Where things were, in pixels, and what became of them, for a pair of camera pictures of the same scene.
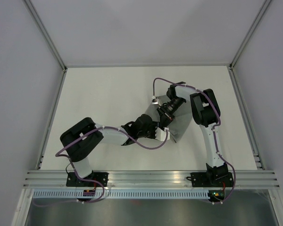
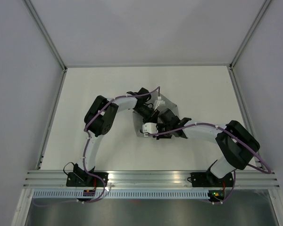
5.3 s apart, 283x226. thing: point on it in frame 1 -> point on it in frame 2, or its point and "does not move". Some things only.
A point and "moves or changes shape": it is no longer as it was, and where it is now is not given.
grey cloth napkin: x=182 y=119 moves or changes shape
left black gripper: x=153 y=125 -> x=152 y=117
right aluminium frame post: x=265 y=5 does not move
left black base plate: x=72 y=181 does not move
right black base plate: x=205 y=179 does not move
